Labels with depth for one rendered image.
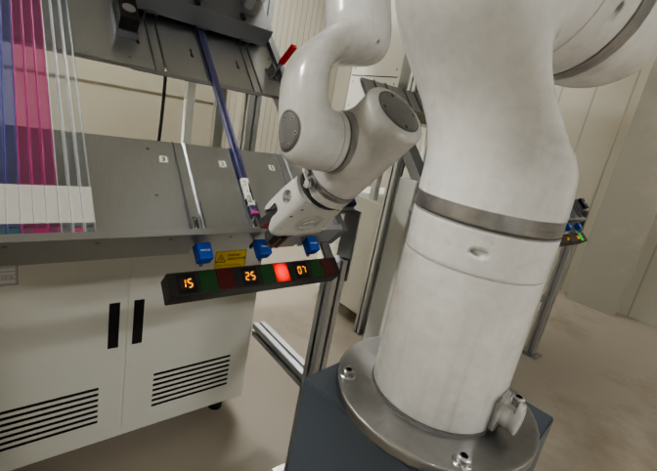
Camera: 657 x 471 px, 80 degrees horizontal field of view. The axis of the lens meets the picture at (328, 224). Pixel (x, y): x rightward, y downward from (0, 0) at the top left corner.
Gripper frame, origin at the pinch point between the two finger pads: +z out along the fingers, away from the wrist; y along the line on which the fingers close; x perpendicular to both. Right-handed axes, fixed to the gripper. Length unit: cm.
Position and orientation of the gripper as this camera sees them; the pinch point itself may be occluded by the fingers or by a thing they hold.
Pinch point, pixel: (275, 235)
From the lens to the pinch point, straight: 68.2
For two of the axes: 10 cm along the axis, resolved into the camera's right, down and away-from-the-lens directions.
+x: -3.2, -8.8, 3.6
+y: 7.7, -0.2, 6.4
